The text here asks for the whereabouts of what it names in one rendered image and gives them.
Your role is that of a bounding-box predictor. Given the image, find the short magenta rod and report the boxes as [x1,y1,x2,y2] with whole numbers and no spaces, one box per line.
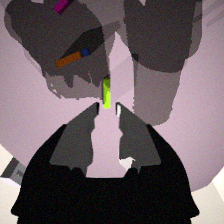
[53,0,70,15]

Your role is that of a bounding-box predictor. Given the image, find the orange rod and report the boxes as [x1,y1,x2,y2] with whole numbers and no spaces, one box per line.
[55,51,83,68]

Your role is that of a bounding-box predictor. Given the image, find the lime green rod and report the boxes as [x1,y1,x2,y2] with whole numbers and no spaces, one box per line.
[103,78,110,108]

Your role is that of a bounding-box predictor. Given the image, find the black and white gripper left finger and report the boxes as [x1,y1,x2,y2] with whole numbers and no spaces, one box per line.
[11,102,100,216]

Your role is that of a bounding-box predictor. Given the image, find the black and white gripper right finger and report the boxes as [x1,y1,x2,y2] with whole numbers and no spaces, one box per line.
[116,102,200,218]

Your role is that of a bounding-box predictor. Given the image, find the small blue cube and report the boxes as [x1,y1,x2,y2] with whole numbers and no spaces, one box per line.
[80,48,91,57]

